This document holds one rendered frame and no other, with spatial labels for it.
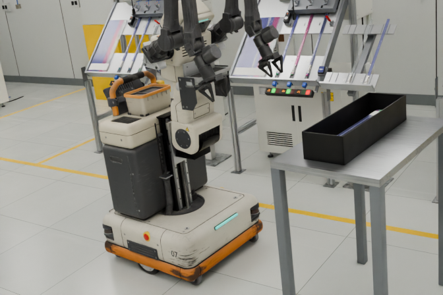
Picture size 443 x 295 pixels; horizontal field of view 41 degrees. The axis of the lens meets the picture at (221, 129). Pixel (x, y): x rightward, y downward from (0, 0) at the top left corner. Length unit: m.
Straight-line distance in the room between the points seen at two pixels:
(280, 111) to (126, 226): 1.66
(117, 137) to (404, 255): 1.58
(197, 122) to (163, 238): 0.61
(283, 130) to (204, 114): 1.52
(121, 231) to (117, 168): 0.35
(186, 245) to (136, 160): 0.49
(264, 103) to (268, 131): 0.22
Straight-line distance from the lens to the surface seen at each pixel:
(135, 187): 3.03
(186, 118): 2.84
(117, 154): 3.04
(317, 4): 4.08
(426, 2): 5.49
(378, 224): 2.13
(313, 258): 3.17
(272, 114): 4.37
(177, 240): 2.91
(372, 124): 2.34
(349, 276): 3.02
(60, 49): 8.32
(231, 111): 4.18
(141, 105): 3.04
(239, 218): 3.15
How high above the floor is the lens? 1.61
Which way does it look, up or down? 17 degrees down
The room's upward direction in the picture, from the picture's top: 7 degrees counter-clockwise
